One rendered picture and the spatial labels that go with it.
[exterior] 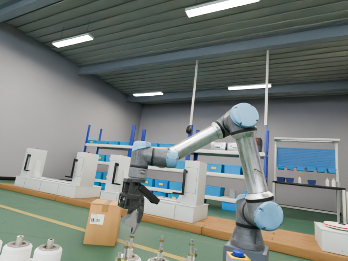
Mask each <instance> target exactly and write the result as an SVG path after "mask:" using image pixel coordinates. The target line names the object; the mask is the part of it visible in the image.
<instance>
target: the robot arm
mask: <svg viewBox="0 0 348 261"><path fill-rule="evenodd" d="M258 119H259V115H258V112H257V110H256V109H255V107H253V106H252V105H250V104H248V103H240V104H237V105H235V106H233V107H232V108H231V109H230V110H229V111H228V112H226V113H225V114H224V115H223V116H222V117H220V118H219V119H218V120H216V121H214V122H213V123H212V124H211V126H209V127H207V128H205V129H203V130H201V131H200V132H198V133H196V134H194V135H192V136H190V137H188V138H186V139H184V140H182V141H181V142H179V143H177V144H175V145H173V146H171V147H170V148H168V149H166V150H165V149H157V148H152V147H151V143H149V142H146V141H135V142H134V144H133V149H132V155H131V159H130V166H129V172H128V176H129V178H124V179H123V185H122V192H121V193H119V200H118V206H119V207H121V208H123V209H128V211H127V214H126V216H124V217H122V218H121V223H124V224H125V225H127V226H129V229H130V234H131V233H132V235H133V234H134V233H135V231H136V230H137V228H138V226H139V224H140V222H141V220H142V217H143V212H144V197H146V198H147V199H148V200H149V202H150V203H152V204H156V205H157V204H158V203H159V201H160V199H158V197H157V196H156V195H154V194H153V193H152V192H151V191H150V190H148V189H147V188H146V187H145V186H144V185H142V184H141V183H145V182H146V180H145V179H146V178H147V171H148V165H150V166H157V167H158V168H176V166H177V163H178V160H180V159H182V158H183V157H185V156H187V155H189V154H191V153H193V152H195V151H197V150H198V149H200V148H202V147H204V146H206V145H208V144H210V143H211V142H213V141H215V140H217V139H223V138H225V137H227V136H230V135H231V137H232V138H234V139H235V140H236V144H237V148H238V153H239V157H240V162H241V166H242V171H243V175H244V180H245V184H246V189H247V192H248V194H240V195H238V196H237V201H236V203H237V205H236V224H235V229H234V231H233V234H232V236H231V240H230V242H231V244H232V245H234V246H236V247H238V248H241V249H245V250H250V251H263V250H264V249H265V244H264V240H263V236H262V232H261V230H265V231H274V230H276V229H278V228H279V227H280V225H281V224H282V222H283V211H282V209H281V207H280V206H279V205H278V204H277V203H275V200H274V196H273V194H272V193H271V192H269V191H268V187H267V183H266V179H265V174H264V170H263V166H262V162H261V159H260V154H259V150H258V146H257V142H256V138H255V135H256V133H257V132H258V131H257V127H256V124H257V122H258ZM119 201H120V203H119ZM136 209H137V211H136Z"/></svg>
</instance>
